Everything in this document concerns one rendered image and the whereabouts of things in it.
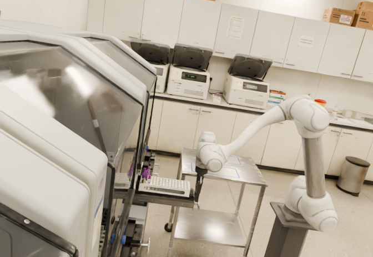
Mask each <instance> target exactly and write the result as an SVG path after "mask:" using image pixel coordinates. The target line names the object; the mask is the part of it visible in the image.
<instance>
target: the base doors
mask: <svg viewBox="0 0 373 257"><path fill-rule="evenodd" d="M162 108H163V110H162ZM190 109H195V110H190ZM178 110H179V111H184V112H185V113H183V112H178ZM196 110H198V111H196ZM202 110H203V111H207V112H202ZM209 111H210V112H211V113H209ZM196 114H198V115H196ZM201 114H202V115H201ZM161 115H162V117H161ZM258 117H260V115H254V114H248V113H241V112H233V111H229V110H222V109H215V108H208V107H200V106H196V105H189V104H183V103H176V102H170V101H166V100H164V102H163V100H158V99H154V106H153V113H152V121H151V126H150V129H151V133H150V137H149V141H148V146H149V148H148V149H154V150H156V149H157V150H161V151H165V152H172V153H179V154H181V149H182V148H188V149H195V150H196V148H197V143H198V139H199V137H200V135H201V133H202V132H205V131H209V132H212V133H214V134H215V136H216V144H220V145H227V144H230V143H232V142H233V141H234V140H235V139H236V138H237V137H238V136H239V135H240V134H241V133H242V132H243V131H244V130H245V129H246V128H247V127H248V126H249V125H250V124H251V123H250V121H251V122H253V121H254V120H255V119H257V118H258ZM160 119H161V121H160ZM282 123H283V124H280V122H279V123H275V124H271V125H268V126H265V127H263V128H262V129H260V130H259V131H258V132H257V133H256V134H255V135H254V136H253V137H252V138H251V139H250V140H249V141H248V142H247V143H246V144H245V145H244V146H243V147H242V148H241V149H240V150H238V151H237V152H236V153H234V154H233V155H237V156H241V157H249V158H252V160H253V161H254V163H255V164H259V165H266V166H270V167H278V168H286V169H294V170H302V171H305V170H304V158H303V146H302V140H301V136H300V134H299V133H298V130H297V127H296V125H295V122H294V121H293V120H285V121H283V122H282ZM159 127H160V128H159ZM331 130H333V131H339V132H340V133H338V132H332V131H331ZM324 132H325V133H326V134H323V135H322V149H323V159H324V174H327V175H335V176H340V173H341V170H342V167H343V165H344V161H345V157H346V156H351V157H357V158H360V159H363V160H365V161H367V162H369V163H370V166H369V169H368V171H367V174H366V177H365V180H370V181H373V133H368V132H361V131H357V130H349V129H342V128H337V127H330V126H328V127H327V128H326V129H325V131H324ZM343 132H344V133H351V134H352V135H351V134H344V133H343ZM158 134H159V136H158ZM337 135H338V136H337ZM341 136H342V137H341ZM354 137H356V138H358V139H355V138H354ZM337 138H338V140H337V141H336V139H337ZM157 142H158V143H157Z"/></svg>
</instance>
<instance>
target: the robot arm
mask: <svg viewBox="0 0 373 257"><path fill-rule="evenodd" d="M288 119H292V120H294V122H295V125H296V127H297V130H298V133H299V134H300V136H301V140H302V146H303V158H304V170H305V176H302V175H301V176H298V177H296V178H295V179H294V180H293V181H292V182H291V184H290V186H289V189H288V193H287V195H286V201H285V204H278V207H279V208H280V210H281V212H282V213H283V215H284V217H285V220H286V221H293V222H298V223H307V224H310V225H311V226H312V227H313V228H314V229H316V230H318V231H321V232H330V231H332V230H334V229H335V228H336V226H337V224H338V218H337V213H336V212H335V209H334V206H333V203H332V200H331V196H330V194H329V193H327V192H326V191H325V175H324V159H323V149H322V135H323V133H324V131H325V129H326V128H327V127H328V125H329V123H330V116H329V114H328V112H327V110H326V109H325V108H324V107H323V106H321V105H320V104H318V103H316V102H314V101H312V99H311V97H310V96H308V95H305V94H304V95H297V96H294V97H292V98H289V99H287V100H285V101H283V102H281V103H280V104H278V105H276V106H275V107H273V108H272V109H271V110H269V111H268V112H266V113H265V114H263V115H261V116H260V117H258V118H257V119H255V120H254V121H253V122H252V123H251V124H250V125H249V126H248V127H247V128H246V129H245V130H244V131H243V132H242V133H241V134H240V135H239V136H238V137H237V138H236V139H235V140H234V141H233V142H232V143H230V144H227V145H220V144H216V136H215V134H214V133H212V132H209V131H205V132H202V133H201V135H200V137H199V139H198V143H197V148H196V161H195V165H196V167H195V172H196V173H197V177H196V184H195V191H194V199H195V202H198V199H199V194H200V191H201V187H202V185H203V179H204V174H207V173H208V171H210V172H218V171H220V170H221V169H222V167H223V166H224V164H225V163H226V162H227V161H228V159H229V157H230V156H231V155H233V154H234V153H236V152H237V151H238V150H240V149H241V148H242V147H243V146H244V145H245V144H246V143H247V142H248V141H249V140H250V139H251V138H252V137H253V136H254V135H255V134H256V133H257V132H258V131H259V130H260V129H262V128H263V127H265V126H268V125H271V124H275V123H278V122H283V121H285V120H288Z"/></svg>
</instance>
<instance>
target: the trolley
mask: <svg viewBox="0 0 373 257"><path fill-rule="evenodd" d="M195 161H196V150H195V149H188V148H182V149H181V155H180V161H179V166H178V173H177V179H176V180H179V178H180V172H181V170H182V178H181V180H183V181H185V176H191V177H197V173H196V172H195V167H196V165H195ZM204 178H207V179H214V180H222V181H226V182H235V183H242V185H241V189H240V194H239V199H238V203H237V206H236V210H235V213H226V212H221V211H213V210H205V209H200V210H198V209H197V208H193V210H192V208H185V207H180V206H172V208H171V211H170V218H169V221H168V223H166V224H165V225H164V229H165V231H167V232H172V233H171V237H170V243H169V249H168V255H167V257H171V253H172V247H173V241H174V239H175V240H184V241H193V242H198V243H207V244H216V245H225V246H233V247H239V248H245V249H244V253H243V257H247V254H248V251H249V247H250V243H251V239H252V236H253V232H254V229H255V224H256V221H257V218H258V214H259V210H260V206H261V202H262V199H263V196H264V192H265V188H266V187H268V184H267V183H266V181H265V179H264V177H263V176H262V174H261V172H260V171H259V169H258V167H257V166H256V165H255V163H254V161H253V160H252V158H249V157H241V156H237V155H231V156H230V157H229V159H228V161H227V162H226V163H225V164H224V166H223V167H222V169H221V170H220V171H218V172H210V171H208V173H207V174H204ZM246 184H250V185H258V186H261V189H260V193H259V197H258V201H257V204H256V208H255V212H254V216H253V219H252V222H251V227H250V230H249V235H248V238H247V241H246V243H245V240H244V237H243V234H242V231H241V228H240V225H239V222H238V218H237V217H238V212H239V208H240V204H241V200H242V197H243V193H244V189H245V185H246ZM172 218H173V223H172Z"/></svg>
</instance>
